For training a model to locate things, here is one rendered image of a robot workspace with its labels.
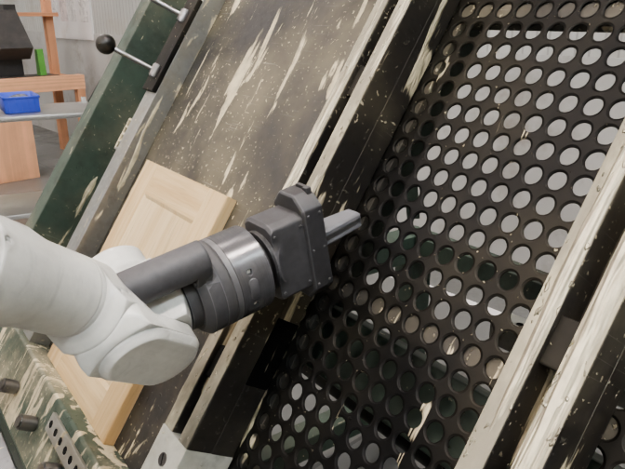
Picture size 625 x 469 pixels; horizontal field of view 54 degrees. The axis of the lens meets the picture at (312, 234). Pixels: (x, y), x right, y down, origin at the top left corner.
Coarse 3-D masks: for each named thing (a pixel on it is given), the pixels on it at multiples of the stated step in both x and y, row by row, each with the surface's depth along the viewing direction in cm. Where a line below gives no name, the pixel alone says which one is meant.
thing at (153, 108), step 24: (216, 0) 120; (192, 24) 119; (192, 48) 120; (168, 72) 119; (144, 96) 122; (168, 96) 120; (144, 120) 118; (120, 144) 121; (144, 144) 120; (120, 168) 118; (96, 192) 121; (120, 192) 119; (96, 216) 118; (72, 240) 120; (96, 240) 119
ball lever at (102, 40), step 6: (102, 36) 116; (108, 36) 116; (96, 42) 116; (102, 42) 116; (108, 42) 116; (114, 42) 117; (102, 48) 116; (108, 48) 117; (114, 48) 118; (108, 54) 118; (120, 54) 118; (126, 54) 118; (132, 60) 119; (138, 60) 119; (144, 66) 119; (150, 66) 119; (156, 66) 119; (150, 72) 119; (156, 72) 119
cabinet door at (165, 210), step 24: (144, 168) 115; (144, 192) 111; (168, 192) 105; (192, 192) 99; (216, 192) 94; (120, 216) 114; (144, 216) 108; (168, 216) 102; (192, 216) 97; (216, 216) 92; (120, 240) 111; (144, 240) 105; (168, 240) 99; (192, 240) 94; (72, 360) 106; (72, 384) 103; (96, 384) 98; (120, 384) 93; (96, 408) 95; (120, 408) 91; (96, 432) 93; (120, 432) 92
